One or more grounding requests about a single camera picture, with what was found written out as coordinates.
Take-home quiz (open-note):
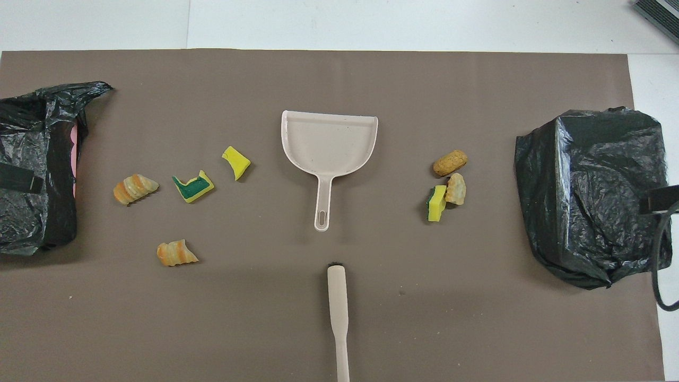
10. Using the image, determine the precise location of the orange striped sponge piece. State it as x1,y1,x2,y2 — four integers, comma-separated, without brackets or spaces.
113,173,160,206

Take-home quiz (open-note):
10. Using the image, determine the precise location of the pale orange sponge piece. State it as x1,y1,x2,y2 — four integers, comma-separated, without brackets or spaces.
156,239,199,267

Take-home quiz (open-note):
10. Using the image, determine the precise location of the notched green yellow sponge piece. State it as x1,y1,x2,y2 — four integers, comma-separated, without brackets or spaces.
172,170,215,204

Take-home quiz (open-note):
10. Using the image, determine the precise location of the tan crumbly sponge piece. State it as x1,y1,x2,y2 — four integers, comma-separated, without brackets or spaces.
445,172,467,206

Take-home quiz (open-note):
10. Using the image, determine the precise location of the brown cork-like roll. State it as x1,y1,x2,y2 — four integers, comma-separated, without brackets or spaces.
433,150,468,177

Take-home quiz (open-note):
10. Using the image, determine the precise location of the small yellow green sponge block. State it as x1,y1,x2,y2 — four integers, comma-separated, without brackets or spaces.
426,185,448,223

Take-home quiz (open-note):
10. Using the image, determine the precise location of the beige plastic dustpan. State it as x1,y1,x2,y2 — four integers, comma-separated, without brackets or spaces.
281,110,379,232

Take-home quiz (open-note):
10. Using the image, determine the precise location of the beige hand brush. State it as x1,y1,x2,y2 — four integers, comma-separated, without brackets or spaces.
327,262,351,382

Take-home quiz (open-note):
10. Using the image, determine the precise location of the black bag lined pink bin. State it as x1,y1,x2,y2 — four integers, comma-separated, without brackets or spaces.
0,81,114,256

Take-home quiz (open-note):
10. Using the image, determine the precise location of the grey ribbed device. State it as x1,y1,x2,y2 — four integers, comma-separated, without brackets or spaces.
633,0,679,44

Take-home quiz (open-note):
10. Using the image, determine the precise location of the brown table mat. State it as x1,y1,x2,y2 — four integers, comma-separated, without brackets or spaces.
0,49,665,382

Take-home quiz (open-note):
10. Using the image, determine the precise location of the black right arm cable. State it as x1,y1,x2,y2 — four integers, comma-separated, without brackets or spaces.
651,199,679,312

